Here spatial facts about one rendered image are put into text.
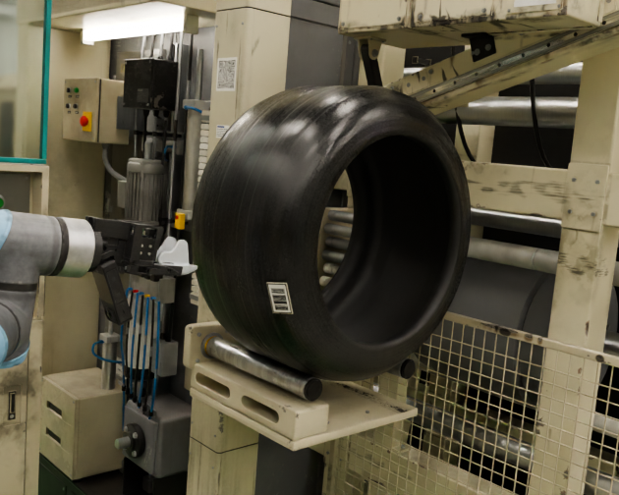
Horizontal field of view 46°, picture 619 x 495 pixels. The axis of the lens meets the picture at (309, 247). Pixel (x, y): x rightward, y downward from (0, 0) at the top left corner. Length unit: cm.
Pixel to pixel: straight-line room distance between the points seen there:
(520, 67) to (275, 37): 55
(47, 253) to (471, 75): 103
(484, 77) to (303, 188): 61
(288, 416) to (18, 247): 62
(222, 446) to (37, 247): 88
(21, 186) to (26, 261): 78
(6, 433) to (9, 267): 90
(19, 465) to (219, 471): 49
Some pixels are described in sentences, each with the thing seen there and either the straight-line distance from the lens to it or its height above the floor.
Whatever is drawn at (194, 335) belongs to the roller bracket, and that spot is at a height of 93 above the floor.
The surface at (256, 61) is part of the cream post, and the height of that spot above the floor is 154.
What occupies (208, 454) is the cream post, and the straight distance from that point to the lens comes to 187.
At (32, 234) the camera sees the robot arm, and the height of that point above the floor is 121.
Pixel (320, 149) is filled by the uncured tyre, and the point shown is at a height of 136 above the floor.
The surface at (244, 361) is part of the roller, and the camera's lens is 157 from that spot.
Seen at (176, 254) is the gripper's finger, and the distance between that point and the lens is 126.
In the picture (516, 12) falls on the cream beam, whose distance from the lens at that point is 155.
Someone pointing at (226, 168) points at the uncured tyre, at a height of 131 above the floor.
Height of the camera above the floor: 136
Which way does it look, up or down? 8 degrees down
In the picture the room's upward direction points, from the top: 5 degrees clockwise
